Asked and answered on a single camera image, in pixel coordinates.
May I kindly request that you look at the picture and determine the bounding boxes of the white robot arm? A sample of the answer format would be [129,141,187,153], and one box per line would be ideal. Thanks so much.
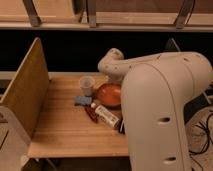
[98,48,213,171]

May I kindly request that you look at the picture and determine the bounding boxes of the orange ceramic bowl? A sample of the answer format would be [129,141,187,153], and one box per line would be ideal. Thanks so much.
[96,83,121,107]

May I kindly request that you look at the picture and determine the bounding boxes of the clear plastic cup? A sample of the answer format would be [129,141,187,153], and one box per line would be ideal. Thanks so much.
[79,76,95,96]

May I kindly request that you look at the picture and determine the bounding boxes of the dark red snack bag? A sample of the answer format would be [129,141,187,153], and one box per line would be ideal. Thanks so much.
[84,106,98,123]

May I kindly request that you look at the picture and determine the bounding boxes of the blue sponge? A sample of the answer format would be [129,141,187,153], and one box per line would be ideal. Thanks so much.
[74,96,92,106]

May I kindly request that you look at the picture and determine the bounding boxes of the wooden side panel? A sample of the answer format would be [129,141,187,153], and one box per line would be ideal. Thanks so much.
[0,38,49,143]

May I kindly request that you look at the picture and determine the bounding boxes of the black cables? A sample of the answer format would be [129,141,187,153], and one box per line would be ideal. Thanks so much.
[188,110,213,171]

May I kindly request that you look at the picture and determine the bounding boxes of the wooden back shelf frame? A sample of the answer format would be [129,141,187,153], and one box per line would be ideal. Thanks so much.
[0,0,213,32]

